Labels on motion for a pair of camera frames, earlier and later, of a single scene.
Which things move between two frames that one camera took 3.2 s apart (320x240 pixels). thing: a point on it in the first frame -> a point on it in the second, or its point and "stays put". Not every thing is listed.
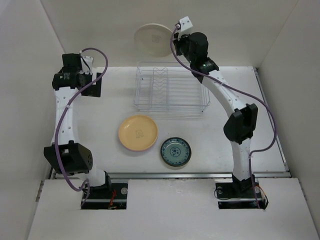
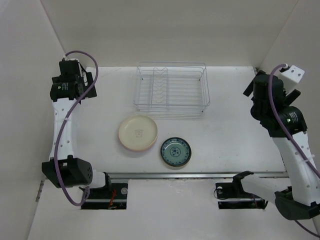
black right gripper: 177,41 -> 290,97
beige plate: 154,39 -> 138,132
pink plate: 137,150 stays put
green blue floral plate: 175,151 stays put
